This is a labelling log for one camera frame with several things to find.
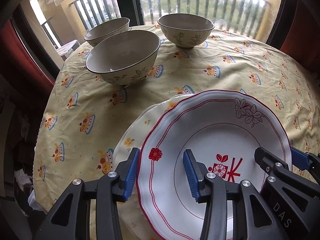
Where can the black window frame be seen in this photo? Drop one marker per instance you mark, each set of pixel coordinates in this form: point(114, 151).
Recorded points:
point(130, 2)

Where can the white outdoor appliance unit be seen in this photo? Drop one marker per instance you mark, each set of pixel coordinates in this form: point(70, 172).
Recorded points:
point(67, 50)

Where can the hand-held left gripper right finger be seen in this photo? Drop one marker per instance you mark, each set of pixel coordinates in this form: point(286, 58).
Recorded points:
point(191, 175)

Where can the white red-patterned plate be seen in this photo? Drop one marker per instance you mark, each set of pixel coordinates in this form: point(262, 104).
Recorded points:
point(212, 135)

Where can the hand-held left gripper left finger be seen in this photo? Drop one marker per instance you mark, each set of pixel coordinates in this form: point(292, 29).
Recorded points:
point(131, 175)

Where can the cream floral ceramic bowl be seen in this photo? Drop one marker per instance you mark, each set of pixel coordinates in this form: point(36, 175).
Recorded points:
point(122, 55)
point(186, 27)
point(107, 31)

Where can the white plastic bag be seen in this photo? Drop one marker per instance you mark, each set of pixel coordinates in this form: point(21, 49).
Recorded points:
point(37, 201)

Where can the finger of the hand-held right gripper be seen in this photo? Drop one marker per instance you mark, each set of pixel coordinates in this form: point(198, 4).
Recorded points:
point(298, 158)
point(272, 160)

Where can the red curtain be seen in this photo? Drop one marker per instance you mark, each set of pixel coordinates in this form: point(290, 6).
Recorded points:
point(302, 37)
point(22, 55)

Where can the yellow printed tablecloth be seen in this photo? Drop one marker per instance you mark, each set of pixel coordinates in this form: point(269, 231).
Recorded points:
point(200, 75)

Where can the ruffled white yellow-flower plate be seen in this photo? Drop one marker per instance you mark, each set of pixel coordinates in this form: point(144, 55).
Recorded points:
point(125, 152)

